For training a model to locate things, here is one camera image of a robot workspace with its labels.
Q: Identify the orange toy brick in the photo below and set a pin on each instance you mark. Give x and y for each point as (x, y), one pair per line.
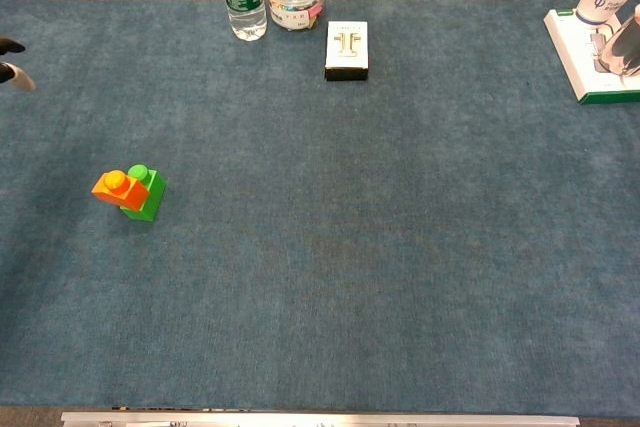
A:
(131, 195)

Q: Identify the white box black base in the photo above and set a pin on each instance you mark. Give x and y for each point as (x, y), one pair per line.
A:
(346, 49)

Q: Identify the shiny metal pitcher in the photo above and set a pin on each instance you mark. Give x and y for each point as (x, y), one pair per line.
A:
(625, 47)

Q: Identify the flat white green box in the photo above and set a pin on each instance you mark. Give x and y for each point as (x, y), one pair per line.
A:
(575, 62)

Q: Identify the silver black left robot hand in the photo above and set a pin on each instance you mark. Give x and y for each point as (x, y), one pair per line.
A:
(15, 74)

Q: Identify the aluminium rail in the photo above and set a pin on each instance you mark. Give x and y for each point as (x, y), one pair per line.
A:
(320, 420)

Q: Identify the blue felt table cloth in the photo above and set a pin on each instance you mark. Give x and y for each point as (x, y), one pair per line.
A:
(320, 247)

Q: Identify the green toy brick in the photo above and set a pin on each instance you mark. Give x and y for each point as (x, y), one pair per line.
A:
(154, 197)

